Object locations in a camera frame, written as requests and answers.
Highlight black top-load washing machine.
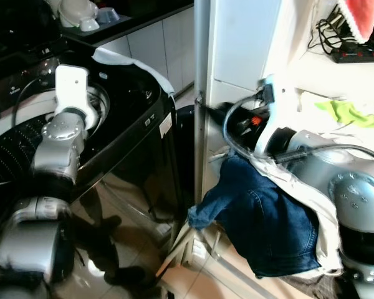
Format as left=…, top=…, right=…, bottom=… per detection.
left=0, top=39, right=183, bottom=250

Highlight white garment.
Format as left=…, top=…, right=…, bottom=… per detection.
left=246, top=90, right=374, bottom=275

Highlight blue denim jacket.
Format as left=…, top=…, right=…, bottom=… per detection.
left=187, top=154, right=322, bottom=278

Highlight green cloth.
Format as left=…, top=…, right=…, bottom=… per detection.
left=315, top=98, right=374, bottom=130

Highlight beige laundry basket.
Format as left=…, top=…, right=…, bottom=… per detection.
left=156, top=221, right=262, bottom=299

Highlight white cloth on washer edge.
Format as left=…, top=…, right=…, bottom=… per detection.
left=92, top=47, right=175, bottom=94

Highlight black power strip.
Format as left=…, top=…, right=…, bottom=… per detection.
left=330, top=49, right=374, bottom=65

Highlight black kitchen countertop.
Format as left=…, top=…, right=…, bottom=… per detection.
left=62, top=0, right=194, bottom=44

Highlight red and white cloth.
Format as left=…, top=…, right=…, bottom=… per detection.
left=337, top=0, right=374, bottom=44

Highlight pale blue bowl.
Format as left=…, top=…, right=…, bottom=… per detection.
left=97, top=6, right=120, bottom=24

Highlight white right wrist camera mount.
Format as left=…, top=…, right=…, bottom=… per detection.
left=254, top=75, right=300, bottom=159

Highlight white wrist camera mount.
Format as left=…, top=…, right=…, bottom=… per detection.
left=254, top=75, right=300, bottom=159
left=54, top=64, right=100, bottom=128

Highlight tangled black power cables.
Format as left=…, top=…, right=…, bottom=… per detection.
left=307, top=9, right=362, bottom=57

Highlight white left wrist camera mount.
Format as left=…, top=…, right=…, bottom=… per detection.
left=54, top=64, right=100, bottom=128

